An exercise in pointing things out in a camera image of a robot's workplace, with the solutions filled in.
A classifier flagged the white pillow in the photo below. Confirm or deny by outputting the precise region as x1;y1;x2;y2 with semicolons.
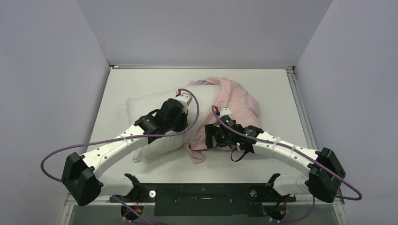
126;85;219;164

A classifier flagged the purple Elsa print pillowcase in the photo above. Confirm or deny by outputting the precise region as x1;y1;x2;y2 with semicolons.
183;77;261;164

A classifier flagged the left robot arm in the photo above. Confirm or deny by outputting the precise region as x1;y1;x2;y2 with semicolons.
61;94;192;206

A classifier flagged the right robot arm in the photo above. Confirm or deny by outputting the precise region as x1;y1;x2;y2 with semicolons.
205;116;346;203

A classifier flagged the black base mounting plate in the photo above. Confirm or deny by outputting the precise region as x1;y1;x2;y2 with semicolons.
118;183;296;217

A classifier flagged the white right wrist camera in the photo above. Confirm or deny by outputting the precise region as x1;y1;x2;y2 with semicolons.
216;107;232;119

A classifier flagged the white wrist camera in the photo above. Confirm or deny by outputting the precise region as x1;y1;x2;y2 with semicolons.
216;107;232;119
175;89;193;108

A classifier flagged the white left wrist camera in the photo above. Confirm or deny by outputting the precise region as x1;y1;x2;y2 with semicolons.
175;89;193;108

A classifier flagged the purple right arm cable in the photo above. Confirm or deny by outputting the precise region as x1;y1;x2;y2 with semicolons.
211;105;363;224

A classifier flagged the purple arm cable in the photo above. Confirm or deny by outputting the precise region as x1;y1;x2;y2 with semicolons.
211;105;363;224
40;88;200;225

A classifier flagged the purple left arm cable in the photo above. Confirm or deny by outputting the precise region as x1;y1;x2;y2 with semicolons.
40;88;200;225

